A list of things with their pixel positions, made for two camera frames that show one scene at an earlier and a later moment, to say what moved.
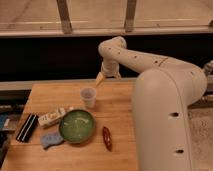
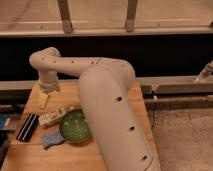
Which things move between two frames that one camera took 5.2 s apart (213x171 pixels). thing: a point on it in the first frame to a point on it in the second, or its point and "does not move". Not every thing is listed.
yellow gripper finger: [99, 79] to [43, 100]
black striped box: [28, 128] does not move
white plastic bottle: [52, 119] does not move
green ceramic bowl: [77, 126] does not move
